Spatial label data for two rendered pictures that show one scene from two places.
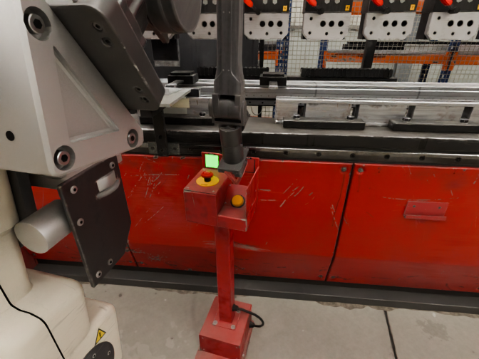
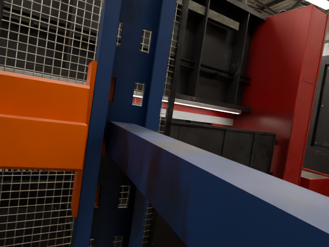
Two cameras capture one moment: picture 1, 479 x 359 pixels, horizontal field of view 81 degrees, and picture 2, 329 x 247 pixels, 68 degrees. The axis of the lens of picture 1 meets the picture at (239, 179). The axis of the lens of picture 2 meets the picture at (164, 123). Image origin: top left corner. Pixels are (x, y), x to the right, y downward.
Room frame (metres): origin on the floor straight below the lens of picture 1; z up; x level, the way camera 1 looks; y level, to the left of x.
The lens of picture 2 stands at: (2.68, -0.79, 1.39)
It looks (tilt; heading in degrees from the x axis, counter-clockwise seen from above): 3 degrees down; 142
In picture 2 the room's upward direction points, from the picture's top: 8 degrees clockwise
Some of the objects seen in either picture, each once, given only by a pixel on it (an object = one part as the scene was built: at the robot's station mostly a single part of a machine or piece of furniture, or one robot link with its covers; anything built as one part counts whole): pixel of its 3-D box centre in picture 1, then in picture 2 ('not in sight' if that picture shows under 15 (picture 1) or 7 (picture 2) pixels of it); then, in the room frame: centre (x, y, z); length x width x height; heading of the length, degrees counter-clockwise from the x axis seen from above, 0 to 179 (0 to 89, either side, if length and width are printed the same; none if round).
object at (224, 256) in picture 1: (225, 271); not in sight; (0.78, 0.05, 0.39); 0.05 x 0.05 x 0.54; 74
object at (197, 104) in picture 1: (184, 107); not in sight; (1.15, 0.22, 0.92); 0.39 x 0.06 x 0.10; 84
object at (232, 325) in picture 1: (227, 316); not in sight; (0.78, 0.05, 0.13); 0.10 x 0.10 x 0.01; 74
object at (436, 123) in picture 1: (433, 126); not in sight; (1.00, -0.72, 0.89); 0.30 x 0.05 x 0.03; 84
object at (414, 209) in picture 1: (426, 210); not in sight; (0.90, -0.73, 0.58); 0.15 x 0.02 x 0.07; 84
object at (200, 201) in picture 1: (222, 189); not in sight; (0.78, 0.05, 0.75); 0.20 x 0.16 x 0.18; 74
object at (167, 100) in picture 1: (156, 96); not in sight; (1.01, 0.29, 1.00); 0.26 x 0.18 x 0.01; 174
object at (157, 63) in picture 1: (165, 53); not in sight; (1.16, 0.28, 1.13); 0.10 x 0.02 x 0.10; 84
